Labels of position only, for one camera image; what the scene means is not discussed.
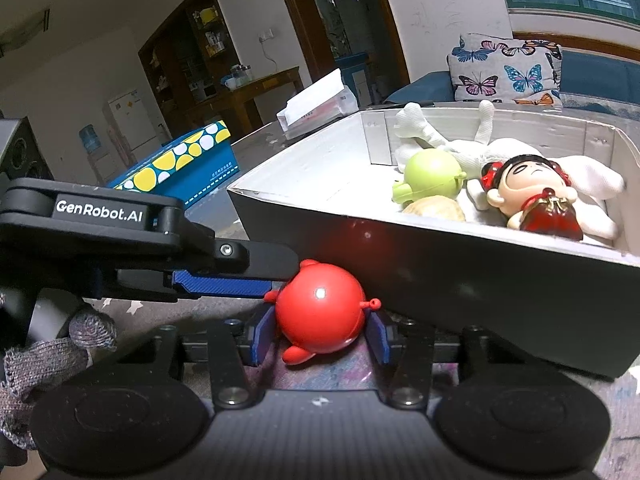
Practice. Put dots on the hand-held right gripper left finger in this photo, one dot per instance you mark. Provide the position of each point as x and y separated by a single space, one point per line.
262 335

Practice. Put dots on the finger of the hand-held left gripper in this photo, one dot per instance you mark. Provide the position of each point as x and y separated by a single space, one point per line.
272 260
220 285

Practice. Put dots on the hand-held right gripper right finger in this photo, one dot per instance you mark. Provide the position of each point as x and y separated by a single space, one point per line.
377 337

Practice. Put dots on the red round toy figure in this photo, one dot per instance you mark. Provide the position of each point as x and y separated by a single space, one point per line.
320 310

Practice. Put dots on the grey cardboard box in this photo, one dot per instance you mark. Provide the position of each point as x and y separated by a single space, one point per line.
450 285

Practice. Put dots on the tan peanut toy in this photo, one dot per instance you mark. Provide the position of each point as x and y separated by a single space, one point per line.
435 209

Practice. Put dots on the green round toy figure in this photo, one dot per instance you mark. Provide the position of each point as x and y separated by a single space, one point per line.
430 172

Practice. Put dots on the red dress doll figurine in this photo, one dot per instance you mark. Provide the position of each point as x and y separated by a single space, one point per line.
525 175

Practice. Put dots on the white plush doll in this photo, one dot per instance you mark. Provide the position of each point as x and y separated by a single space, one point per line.
590 175

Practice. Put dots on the person's left hand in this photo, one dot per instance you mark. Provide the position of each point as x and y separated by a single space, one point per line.
30 377

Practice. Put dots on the blue water jug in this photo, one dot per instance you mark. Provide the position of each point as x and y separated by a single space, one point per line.
91 138

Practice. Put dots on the white refrigerator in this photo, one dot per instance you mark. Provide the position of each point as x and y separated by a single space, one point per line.
132 120

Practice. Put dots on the blue box with dotted lid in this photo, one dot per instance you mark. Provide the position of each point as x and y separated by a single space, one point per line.
192 150

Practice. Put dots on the white tissue box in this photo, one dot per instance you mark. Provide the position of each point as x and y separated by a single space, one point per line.
320 97

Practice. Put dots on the dark wooden sideboard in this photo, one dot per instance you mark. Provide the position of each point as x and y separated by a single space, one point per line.
270 82

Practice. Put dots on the dark wooden display cabinet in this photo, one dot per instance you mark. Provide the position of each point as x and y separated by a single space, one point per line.
185 55

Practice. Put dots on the white mug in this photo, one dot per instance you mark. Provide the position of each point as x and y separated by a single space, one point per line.
229 83

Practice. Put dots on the glass jar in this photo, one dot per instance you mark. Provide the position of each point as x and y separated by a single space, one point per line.
241 74

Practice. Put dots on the star printed tablecloth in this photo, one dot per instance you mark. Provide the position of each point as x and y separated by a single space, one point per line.
620 410

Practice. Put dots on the butterfly print pillow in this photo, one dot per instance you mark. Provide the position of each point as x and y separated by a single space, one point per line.
505 70

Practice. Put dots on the blue sofa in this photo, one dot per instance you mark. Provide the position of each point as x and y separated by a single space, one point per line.
595 75

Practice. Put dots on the white wall socket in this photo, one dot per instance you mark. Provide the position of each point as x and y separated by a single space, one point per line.
266 35

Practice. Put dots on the dark wooden door frame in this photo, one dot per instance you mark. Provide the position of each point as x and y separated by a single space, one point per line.
395 20

